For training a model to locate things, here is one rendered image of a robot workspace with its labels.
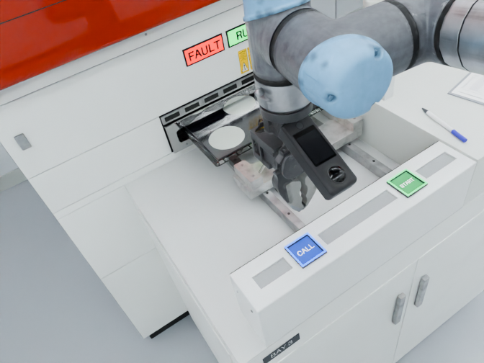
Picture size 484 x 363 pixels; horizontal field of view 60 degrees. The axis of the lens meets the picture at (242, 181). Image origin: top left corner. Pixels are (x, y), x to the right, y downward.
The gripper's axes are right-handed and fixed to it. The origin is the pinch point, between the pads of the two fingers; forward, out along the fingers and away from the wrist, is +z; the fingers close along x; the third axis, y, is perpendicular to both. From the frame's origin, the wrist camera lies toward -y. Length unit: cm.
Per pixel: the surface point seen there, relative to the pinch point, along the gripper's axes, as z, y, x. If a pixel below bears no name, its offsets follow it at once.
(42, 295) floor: 109, 113, 73
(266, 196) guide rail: 23.7, 25.1, -7.1
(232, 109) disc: 19, 56, -17
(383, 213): 12.6, -2.2, -17.0
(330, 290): 22.1, -4.4, -1.7
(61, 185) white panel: 17, 58, 34
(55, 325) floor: 109, 93, 72
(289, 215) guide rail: 23.6, 16.7, -7.8
